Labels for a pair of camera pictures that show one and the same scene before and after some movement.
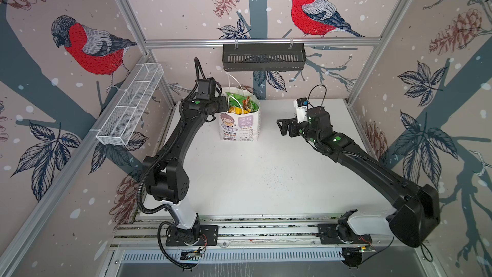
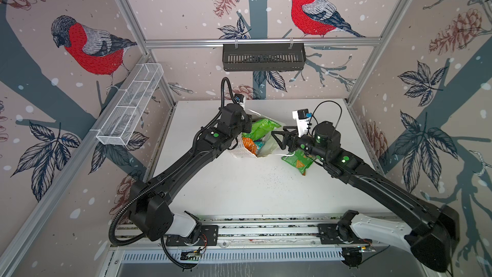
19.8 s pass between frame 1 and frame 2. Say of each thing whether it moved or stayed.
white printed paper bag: moved
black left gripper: moved
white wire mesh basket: stayed
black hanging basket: stayed
